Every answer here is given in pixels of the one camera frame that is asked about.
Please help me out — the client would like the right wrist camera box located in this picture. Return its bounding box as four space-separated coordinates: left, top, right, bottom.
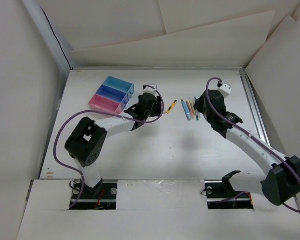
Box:
218 83 232 98

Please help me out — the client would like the light blue drawer box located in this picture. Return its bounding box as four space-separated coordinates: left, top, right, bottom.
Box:
103 76 135 96

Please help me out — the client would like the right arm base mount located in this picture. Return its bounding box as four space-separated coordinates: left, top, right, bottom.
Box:
200 170 254 210

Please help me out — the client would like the dark blue drawer box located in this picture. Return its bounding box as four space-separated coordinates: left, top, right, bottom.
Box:
96 84 129 105

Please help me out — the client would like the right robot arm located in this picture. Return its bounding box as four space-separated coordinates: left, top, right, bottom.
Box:
194 90 300 206

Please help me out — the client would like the light blue utility knife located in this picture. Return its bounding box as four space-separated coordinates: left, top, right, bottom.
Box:
181 99 192 121

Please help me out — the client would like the pink drawer box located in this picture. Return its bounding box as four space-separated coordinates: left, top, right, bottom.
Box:
88 94 123 115

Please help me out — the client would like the teal blue pen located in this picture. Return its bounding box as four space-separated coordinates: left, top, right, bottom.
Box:
193 97 201 121

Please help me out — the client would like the orange highlighter pen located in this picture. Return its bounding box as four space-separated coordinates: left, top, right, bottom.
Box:
186 100 195 119

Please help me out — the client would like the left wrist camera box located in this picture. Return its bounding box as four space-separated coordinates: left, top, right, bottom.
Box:
143 84 158 96

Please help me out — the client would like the yellow highlighter pen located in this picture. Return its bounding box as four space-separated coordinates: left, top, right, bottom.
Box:
189 98 196 115

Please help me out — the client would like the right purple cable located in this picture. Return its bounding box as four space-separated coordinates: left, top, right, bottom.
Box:
206 77 300 213

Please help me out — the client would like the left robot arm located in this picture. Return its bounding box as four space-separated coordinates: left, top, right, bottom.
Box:
65 93 163 199

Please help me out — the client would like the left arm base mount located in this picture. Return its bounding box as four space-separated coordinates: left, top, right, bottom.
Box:
69 180 118 211

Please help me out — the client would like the aluminium rail right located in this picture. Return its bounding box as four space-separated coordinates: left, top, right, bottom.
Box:
239 68 270 145

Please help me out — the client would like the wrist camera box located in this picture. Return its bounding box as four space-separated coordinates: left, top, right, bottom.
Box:
143 84 158 96
218 83 232 98

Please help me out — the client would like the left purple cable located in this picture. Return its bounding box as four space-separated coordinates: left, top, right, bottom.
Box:
55 87 162 210

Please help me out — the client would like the yellow utility knife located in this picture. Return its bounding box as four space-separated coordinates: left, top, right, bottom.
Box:
165 99 178 114

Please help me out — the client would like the purple cable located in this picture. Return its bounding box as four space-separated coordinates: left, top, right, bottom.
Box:
55 87 162 210
206 77 300 213

